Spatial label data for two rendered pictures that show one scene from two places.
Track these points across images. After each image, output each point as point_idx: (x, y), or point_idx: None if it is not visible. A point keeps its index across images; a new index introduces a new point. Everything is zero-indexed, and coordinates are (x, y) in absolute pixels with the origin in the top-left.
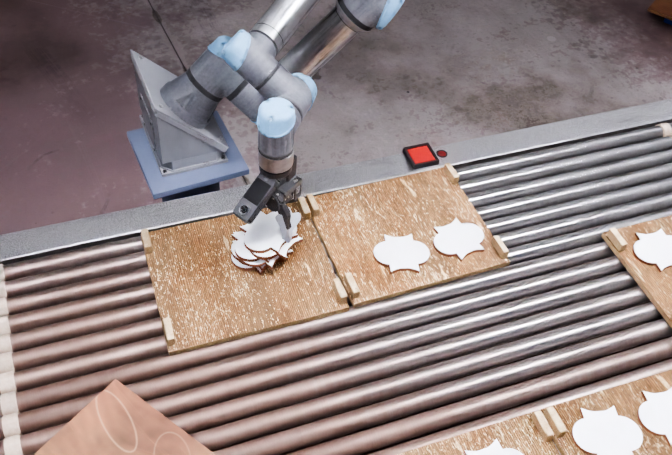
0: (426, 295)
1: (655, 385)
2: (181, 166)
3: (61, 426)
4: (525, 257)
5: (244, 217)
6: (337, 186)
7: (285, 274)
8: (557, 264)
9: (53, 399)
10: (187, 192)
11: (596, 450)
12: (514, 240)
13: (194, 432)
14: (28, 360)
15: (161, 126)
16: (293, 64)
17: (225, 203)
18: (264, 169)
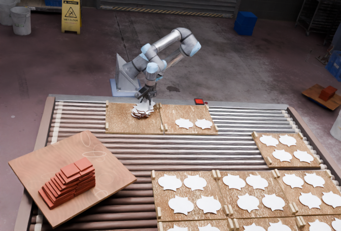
0: (189, 136)
1: (254, 174)
2: (123, 90)
3: None
4: (224, 134)
5: (137, 96)
6: (170, 104)
7: (146, 121)
8: (234, 138)
9: (68, 136)
10: None
11: (229, 184)
12: (222, 129)
13: None
14: (64, 125)
15: (120, 74)
16: None
17: (133, 101)
18: (145, 83)
